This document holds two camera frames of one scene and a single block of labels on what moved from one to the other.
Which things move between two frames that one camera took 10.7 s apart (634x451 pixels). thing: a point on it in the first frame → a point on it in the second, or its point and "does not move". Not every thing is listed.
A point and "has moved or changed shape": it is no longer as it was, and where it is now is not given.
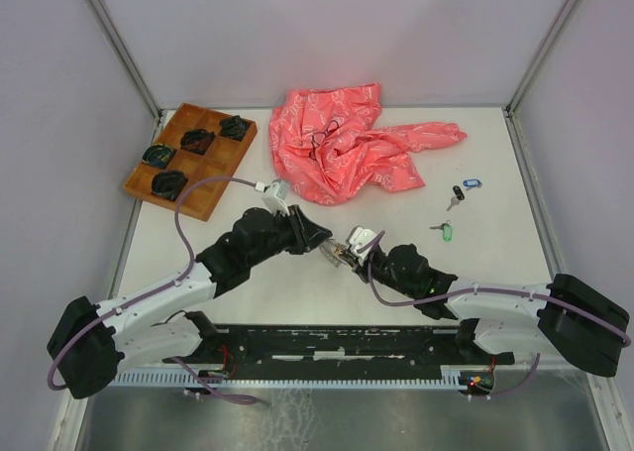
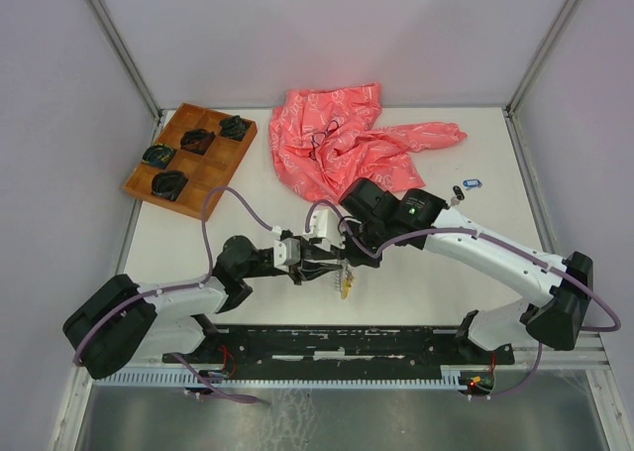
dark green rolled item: x=158 y=155 does not move
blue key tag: x=472 y=183 does not move
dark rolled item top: x=234 y=127 does not move
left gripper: x=306 y=234 → x=307 y=269
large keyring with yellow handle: x=336 y=253 has moved or changed shape
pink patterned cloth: x=330 y=149 does not move
